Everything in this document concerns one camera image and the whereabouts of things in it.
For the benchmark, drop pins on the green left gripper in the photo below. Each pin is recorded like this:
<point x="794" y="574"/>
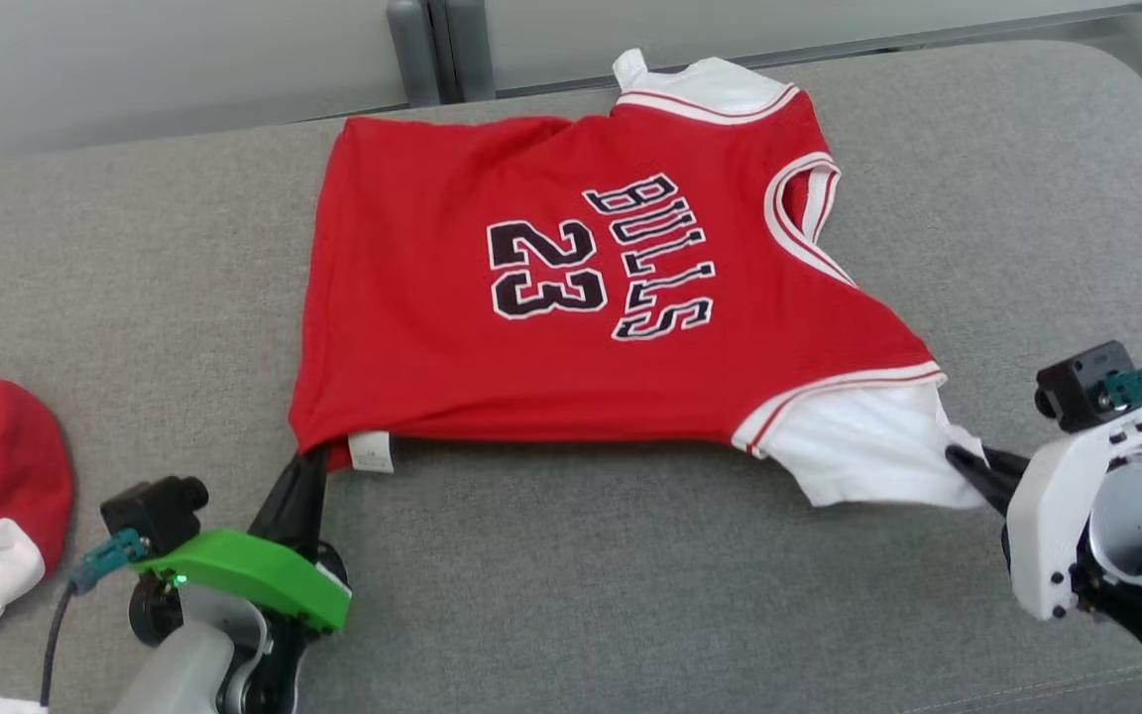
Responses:
<point x="254" y="575"/>

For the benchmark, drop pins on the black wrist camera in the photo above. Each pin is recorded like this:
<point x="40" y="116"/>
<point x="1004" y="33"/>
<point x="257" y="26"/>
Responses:
<point x="1077" y="387"/>
<point x="150" y="511"/>

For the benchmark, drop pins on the grey double partition post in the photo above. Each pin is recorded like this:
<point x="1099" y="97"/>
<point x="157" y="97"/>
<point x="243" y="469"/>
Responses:
<point x="432" y="50"/>

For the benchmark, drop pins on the red Bulls 23 jersey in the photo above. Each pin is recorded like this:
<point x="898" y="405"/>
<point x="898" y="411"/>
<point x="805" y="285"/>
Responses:
<point x="452" y="357"/>

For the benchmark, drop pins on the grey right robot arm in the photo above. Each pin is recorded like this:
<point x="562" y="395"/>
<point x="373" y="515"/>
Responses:
<point x="1136" y="516"/>

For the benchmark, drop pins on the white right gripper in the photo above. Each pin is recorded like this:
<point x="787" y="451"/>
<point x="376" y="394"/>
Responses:
<point x="1052" y="516"/>

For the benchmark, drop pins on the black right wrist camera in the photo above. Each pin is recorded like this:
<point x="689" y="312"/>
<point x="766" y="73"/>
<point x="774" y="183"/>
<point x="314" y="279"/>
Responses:
<point x="1077" y="387"/>

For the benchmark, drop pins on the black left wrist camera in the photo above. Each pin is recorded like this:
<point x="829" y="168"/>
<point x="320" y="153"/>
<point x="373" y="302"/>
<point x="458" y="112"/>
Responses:
<point x="150" y="511"/>

